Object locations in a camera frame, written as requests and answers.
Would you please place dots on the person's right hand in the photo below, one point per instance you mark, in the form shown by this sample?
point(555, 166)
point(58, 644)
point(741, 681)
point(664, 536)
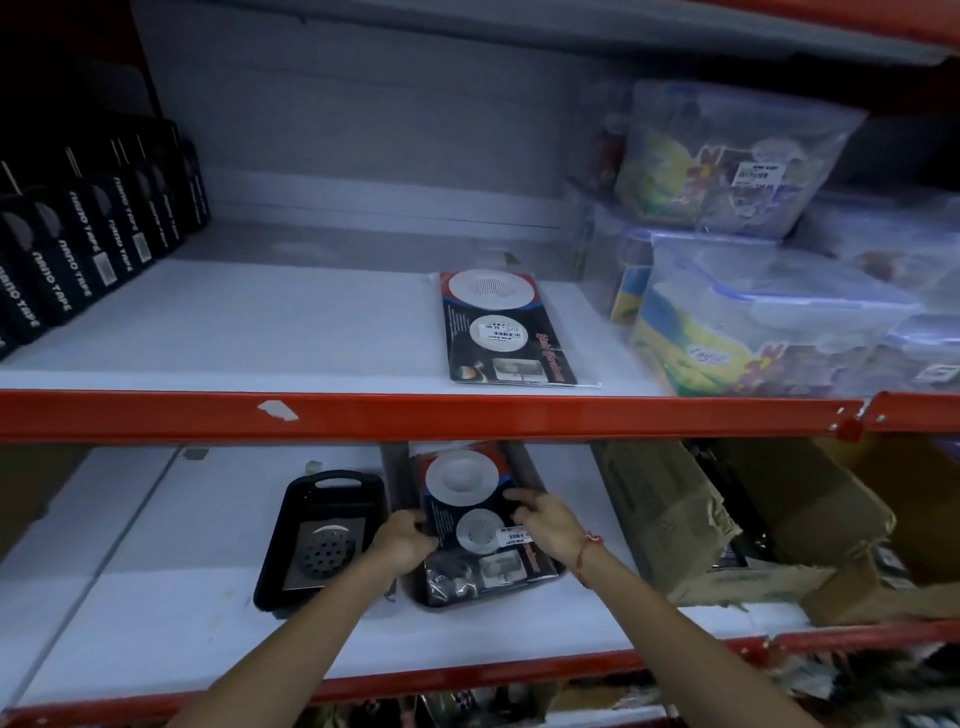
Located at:
point(555, 529)

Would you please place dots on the person's left hand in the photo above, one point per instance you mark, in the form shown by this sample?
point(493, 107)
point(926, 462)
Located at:
point(405, 544)

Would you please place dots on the steel square drain cover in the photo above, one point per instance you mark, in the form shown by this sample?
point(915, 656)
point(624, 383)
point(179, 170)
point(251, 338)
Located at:
point(326, 555)

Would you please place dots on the packaged white sink strainers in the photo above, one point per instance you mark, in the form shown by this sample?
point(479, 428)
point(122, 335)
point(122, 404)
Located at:
point(495, 330)
point(465, 480)

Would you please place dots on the person's right forearm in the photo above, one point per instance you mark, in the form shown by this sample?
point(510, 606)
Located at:
point(690, 645)

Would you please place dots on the person's left forearm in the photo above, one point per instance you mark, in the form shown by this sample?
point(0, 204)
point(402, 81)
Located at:
point(300, 645)

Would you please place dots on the red metal shelf rack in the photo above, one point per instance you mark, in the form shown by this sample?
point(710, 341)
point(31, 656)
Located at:
point(525, 412)

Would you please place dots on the torn brown cardboard box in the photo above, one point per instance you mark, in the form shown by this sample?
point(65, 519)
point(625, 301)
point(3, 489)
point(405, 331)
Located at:
point(660, 510)

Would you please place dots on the white torn sticker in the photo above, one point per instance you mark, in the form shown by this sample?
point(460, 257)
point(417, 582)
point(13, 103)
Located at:
point(277, 410)

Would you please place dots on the clear storage box yellow print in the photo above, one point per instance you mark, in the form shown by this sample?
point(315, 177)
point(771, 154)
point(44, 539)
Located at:
point(615, 255)

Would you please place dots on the stack of clear storage boxes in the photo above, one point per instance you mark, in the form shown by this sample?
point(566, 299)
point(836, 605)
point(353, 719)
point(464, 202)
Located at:
point(900, 270)

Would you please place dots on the row of black tape boxes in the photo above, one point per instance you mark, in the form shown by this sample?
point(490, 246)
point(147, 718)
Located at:
point(75, 247)

